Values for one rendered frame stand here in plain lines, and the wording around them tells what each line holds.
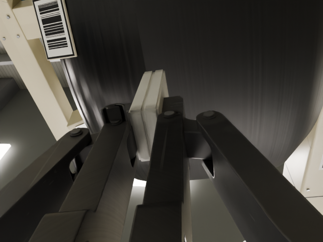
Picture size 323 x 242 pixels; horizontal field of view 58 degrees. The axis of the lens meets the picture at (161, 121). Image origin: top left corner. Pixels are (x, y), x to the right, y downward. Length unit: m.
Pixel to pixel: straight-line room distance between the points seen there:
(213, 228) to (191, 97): 2.79
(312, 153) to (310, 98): 0.39
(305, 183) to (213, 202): 2.45
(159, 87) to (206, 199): 3.07
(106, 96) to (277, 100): 0.17
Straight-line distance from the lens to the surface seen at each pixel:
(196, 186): 3.33
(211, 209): 3.16
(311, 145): 0.70
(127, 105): 0.17
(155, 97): 0.15
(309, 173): 0.77
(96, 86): 0.30
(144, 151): 0.15
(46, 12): 0.32
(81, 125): 1.16
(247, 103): 0.31
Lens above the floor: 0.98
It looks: 40 degrees up
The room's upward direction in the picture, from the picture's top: 167 degrees clockwise
